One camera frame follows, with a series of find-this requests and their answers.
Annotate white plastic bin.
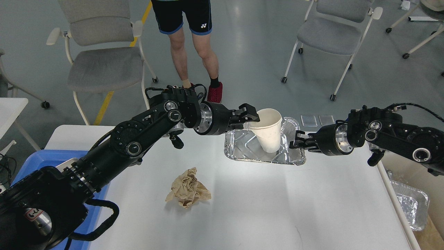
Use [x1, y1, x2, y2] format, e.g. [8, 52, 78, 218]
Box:
[377, 152, 444, 250]

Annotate crumpled brown paper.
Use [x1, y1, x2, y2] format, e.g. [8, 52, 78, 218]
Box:
[165, 167, 212, 209]

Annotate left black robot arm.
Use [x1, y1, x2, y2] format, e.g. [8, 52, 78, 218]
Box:
[1, 85, 260, 250]

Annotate black cables at left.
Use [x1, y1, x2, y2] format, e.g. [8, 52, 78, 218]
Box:
[0, 154, 17, 188]

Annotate grey chair right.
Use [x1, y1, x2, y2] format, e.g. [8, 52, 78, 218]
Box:
[281, 0, 383, 101]

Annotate grey chair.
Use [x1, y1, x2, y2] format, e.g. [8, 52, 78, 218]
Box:
[46, 0, 159, 125]
[281, 0, 383, 101]
[0, 49, 50, 109]

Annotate aluminium foil tray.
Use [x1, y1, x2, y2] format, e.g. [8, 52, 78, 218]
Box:
[224, 117, 306, 166]

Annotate floor socket plate left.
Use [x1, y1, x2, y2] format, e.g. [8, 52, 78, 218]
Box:
[301, 115, 318, 127]

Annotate grey chair far left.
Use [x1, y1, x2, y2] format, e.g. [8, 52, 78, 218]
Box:
[0, 49, 50, 109]

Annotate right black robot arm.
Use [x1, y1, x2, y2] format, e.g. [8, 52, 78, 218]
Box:
[289, 103, 444, 176]

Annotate white paper cup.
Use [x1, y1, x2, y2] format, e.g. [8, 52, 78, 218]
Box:
[249, 109, 282, 152]

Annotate white side table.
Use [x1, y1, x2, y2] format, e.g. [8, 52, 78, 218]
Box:
[0, 98, 41, 151]

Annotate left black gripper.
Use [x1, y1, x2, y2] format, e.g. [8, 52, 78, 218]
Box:
[194, 101, 260, 135]

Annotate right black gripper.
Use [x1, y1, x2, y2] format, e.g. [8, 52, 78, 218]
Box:
[289, 124, 354, 156]

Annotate person in black shirt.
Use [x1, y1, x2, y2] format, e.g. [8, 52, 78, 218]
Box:
[151, 0, 223, 104]

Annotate chair far right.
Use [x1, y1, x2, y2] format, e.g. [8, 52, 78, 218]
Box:
[385, 0, 444, 77]

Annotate square steel tray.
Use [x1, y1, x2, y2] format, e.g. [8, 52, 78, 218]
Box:
[56, 158, 78, 172]

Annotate blue plastic tray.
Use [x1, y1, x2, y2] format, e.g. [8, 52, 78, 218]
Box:
[12, 149, 109, 250]

